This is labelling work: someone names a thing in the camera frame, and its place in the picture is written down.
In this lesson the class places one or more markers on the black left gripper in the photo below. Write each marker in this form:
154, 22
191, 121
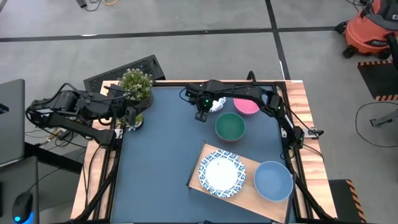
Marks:
131, 115

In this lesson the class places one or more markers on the green bowl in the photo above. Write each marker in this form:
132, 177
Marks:
230, 127

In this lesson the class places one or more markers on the small succulent in pot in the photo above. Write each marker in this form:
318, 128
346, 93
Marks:
138, 121

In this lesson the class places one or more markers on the orange shop vacuum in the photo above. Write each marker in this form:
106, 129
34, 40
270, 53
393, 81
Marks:
363, 34

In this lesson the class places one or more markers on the black hazard-striped floor mat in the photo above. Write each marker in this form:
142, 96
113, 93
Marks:
340, 199
376, 77

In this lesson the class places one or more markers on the black desk beam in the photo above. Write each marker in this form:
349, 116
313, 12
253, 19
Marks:
53, 157

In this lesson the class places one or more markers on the black computer mouse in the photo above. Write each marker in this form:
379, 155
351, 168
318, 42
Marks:
22, 205

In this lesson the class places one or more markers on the blue table mat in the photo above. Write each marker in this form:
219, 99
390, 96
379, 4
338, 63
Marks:
149, 171

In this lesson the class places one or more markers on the grey desk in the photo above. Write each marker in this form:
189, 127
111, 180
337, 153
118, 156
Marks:
18, 174

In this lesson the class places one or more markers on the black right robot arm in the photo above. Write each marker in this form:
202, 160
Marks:
245, 91

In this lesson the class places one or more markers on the blue bowl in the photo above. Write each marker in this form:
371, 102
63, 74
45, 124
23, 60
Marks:
273, 182

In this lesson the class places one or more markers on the flowering plant in striped pot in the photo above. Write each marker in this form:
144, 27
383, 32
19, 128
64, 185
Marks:
136, 82

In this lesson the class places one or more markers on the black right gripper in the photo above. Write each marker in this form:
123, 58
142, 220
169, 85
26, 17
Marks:
200, 93

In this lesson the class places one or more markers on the grey laptop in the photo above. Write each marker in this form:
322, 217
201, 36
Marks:
12, 130

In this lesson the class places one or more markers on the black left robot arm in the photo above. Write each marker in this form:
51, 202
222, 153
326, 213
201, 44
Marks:
84, 130

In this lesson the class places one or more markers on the pink bowl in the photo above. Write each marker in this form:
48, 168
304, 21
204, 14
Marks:
245, 107

